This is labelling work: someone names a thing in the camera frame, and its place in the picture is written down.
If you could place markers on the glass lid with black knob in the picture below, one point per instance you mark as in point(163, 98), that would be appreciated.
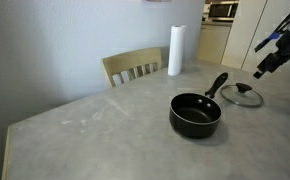
point(243, 98)

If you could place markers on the light wooden chair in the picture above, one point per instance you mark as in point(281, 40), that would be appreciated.
point(131, 60)

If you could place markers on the cream closet doors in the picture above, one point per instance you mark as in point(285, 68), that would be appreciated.
point(245, 36)

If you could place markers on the silver microwave oven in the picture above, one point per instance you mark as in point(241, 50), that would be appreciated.
point(220, 10)

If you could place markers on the cream kitchen cabinet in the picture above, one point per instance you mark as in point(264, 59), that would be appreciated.
point(213, 43)

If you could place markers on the white paper towel roll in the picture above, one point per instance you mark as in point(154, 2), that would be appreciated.
point(176, 50)

